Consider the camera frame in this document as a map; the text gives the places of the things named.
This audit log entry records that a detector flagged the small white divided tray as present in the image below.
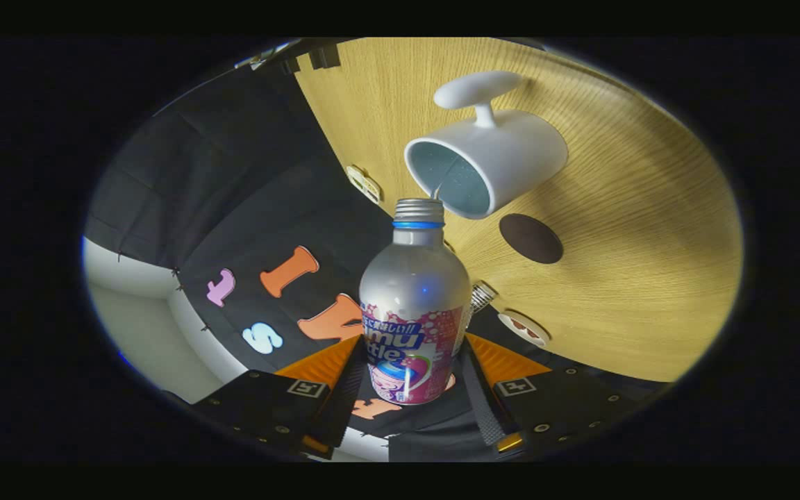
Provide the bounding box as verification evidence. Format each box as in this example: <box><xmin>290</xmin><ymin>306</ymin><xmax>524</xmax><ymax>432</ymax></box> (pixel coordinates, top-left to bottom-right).
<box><xmin>345</xmin><ymin>164</ymin><xmax>382</xmax><ymax>205</ymax></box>

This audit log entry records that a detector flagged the white cup blue inside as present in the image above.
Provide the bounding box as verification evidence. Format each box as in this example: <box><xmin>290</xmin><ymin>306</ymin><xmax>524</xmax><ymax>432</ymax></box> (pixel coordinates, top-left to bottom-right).
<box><xmin>403</xmin><ymin>70</ymin><xmax>569</xmax><ymax>220</ymax></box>

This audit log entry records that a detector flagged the silver juice bottle pink label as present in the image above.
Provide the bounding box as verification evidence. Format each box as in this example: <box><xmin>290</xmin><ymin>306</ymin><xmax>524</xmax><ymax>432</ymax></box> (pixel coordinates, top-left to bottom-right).
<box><xmin>359</xmin><ymin>198</ymin><xmax>474</xmax><ymax>406</ymax></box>

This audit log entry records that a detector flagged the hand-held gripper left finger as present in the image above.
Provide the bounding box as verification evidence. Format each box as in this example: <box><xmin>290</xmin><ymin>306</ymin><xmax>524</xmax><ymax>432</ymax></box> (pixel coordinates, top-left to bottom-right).
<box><xmin>192</xmin><ymin>335</ymin><xmax>367</xmax><ymax>460</ymax></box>

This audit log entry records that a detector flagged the round brown coaster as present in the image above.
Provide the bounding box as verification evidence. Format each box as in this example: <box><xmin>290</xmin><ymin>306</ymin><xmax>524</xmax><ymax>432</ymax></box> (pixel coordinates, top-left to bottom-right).
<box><xmin>499</xmin><ymin>213</ymin><xmax>565</xmax><ymax>265</ymax></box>

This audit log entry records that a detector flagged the black backdrop cloth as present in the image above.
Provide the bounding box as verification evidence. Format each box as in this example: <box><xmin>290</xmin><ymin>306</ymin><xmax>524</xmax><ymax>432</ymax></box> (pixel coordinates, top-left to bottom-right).
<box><xmin>84</xmin><ymin>42</ymin><xmax>658</xmax><ymax>463</ymax></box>

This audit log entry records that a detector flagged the white plate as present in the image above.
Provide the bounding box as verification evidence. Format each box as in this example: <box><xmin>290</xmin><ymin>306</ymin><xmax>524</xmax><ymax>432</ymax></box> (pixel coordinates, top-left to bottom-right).
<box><xmin>497</xmin><ymin>310</ymin><xmax>551</xmax><ymax>349</ymax></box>

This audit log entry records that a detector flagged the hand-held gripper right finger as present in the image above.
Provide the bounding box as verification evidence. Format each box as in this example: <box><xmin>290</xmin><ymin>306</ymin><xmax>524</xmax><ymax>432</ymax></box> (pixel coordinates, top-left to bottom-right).
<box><xmin>457</xmin><ymin>333</ymin><xmax>665</xmax><ymax>460</ymax></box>

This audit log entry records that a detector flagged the wooden table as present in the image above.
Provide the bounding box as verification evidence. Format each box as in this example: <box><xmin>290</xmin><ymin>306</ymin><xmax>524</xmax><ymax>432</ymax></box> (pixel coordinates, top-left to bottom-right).
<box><xmin>294</xmin><ymin>38</ymin><xmax>743</xmax><ymax>383</ymax></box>

